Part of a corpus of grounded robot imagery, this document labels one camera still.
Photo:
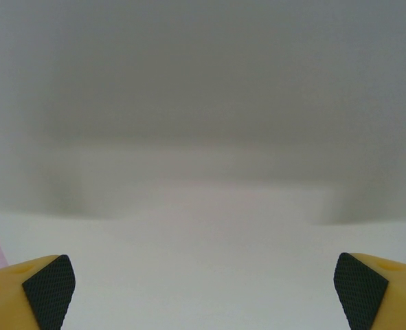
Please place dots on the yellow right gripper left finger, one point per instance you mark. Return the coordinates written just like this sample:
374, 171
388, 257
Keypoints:
34, 295

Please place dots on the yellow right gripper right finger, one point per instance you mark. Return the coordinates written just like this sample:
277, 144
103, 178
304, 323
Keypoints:
371, 295

